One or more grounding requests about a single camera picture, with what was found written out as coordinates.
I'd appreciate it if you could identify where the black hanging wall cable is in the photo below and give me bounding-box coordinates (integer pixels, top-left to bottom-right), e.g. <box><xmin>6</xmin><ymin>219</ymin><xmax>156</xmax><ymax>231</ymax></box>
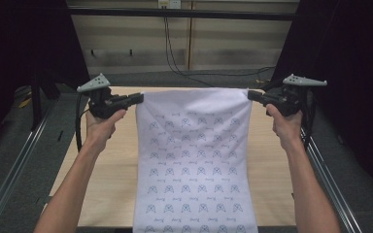
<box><xmin>163</xmin><ymin>16</ymin><xmax>216</xmax><ymax>88</ymax></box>

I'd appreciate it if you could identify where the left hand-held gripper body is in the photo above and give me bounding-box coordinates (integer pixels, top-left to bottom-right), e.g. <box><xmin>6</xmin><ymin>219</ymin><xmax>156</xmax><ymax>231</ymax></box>
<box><xmin>76</xmin><ymin>73</ymin><xmax>127</xmax><ymax>119</ymax></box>

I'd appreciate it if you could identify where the white wall socket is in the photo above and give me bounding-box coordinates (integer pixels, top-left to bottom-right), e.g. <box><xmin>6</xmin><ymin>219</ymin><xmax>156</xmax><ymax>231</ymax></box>
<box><xmin>157</xmin><ymin>0</ymin><xmax>183</xmax><ymax>10</ymax></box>

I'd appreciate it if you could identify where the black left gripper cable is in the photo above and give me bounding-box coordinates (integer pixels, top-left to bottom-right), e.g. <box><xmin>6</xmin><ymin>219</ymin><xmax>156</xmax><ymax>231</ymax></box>
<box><xmin>74</xmin><ymin>92</ymin><xmax>91</xmax><ymax>153</ymax></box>

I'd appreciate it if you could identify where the black metal stand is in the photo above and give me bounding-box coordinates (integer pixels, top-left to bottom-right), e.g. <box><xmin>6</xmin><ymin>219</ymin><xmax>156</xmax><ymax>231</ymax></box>
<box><xmin>261</xmin><ymin>76</ymin><xmax>288</xmax><ymax>93</ymax></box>
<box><xmin>28</xmin><ymin>72</ymin><xmax>91</xmax><ymax>132</ymax></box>

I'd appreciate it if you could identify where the grey metal floor rail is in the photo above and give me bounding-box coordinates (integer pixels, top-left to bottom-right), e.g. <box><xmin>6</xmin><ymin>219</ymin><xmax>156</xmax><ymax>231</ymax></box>
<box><xmin>0</xmin><ymin>96</ymin><xmax>58</xmax><ymax>233</ymax></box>
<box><xmin>299</xmin><ymin>127</ymin><xmax>364</xmax><ymax>233</ymax></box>

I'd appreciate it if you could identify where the person's right hand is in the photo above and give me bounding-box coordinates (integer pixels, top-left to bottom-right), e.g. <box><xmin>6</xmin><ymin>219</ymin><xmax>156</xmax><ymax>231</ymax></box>
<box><xmin>265</xmin><ymin>104</ymin><xmax>304</xmax><ymax>151</ymax></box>

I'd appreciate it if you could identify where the black horizontal metal bar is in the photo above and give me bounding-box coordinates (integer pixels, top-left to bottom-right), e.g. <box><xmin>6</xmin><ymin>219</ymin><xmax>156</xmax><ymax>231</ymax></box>
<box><xmin>67</xmin><ymin>7</ymin><xmax>300</xmax><ymax>22</ymax></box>

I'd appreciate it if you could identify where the yellow object on floor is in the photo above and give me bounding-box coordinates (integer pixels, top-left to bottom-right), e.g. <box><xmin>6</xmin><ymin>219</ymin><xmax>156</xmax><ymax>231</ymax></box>
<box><xmin>17</xmin><ymin>96</ymin><xmax>33</xmax><ymax>109</ymax></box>

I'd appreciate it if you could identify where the person's left hand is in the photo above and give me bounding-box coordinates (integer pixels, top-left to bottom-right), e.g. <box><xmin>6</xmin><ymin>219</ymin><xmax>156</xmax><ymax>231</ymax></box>
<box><xmin>84</xmin><ymin>109</ymin><xmax>128</xmax><ymax>151</ymax></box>

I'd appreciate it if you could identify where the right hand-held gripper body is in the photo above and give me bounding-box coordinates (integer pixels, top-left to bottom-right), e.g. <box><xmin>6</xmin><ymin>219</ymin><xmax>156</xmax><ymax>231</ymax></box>
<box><xmin>265</xmin><ymin>74</ymin><xmax>328</xmax><ymax>117</ymax></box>

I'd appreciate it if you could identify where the white patterned towel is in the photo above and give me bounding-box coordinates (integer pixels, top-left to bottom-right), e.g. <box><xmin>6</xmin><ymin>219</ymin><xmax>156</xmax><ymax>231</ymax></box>
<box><xmin>132</xmin><ymin>86</ymin><xmax>259</xmax><ymax>233</ymax></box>

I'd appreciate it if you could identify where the black cable along floor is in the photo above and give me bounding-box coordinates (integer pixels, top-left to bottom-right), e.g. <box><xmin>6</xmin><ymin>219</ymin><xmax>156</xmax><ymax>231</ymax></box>
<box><xmin>181</xmin><ymin>65</ymin><xmax>277</xmax><ymax>80</ymax></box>

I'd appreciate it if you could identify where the dark curtain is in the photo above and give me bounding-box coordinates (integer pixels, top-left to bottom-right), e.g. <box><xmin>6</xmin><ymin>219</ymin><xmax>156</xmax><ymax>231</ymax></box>
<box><xmin>0</xmin><ymin>0</ymin><xmax>92</xmax><ymax>163</ymax></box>
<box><xmin>271</xmin><ymin>0</ymin><xmax>373</xmax><ymax>203</ymax></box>

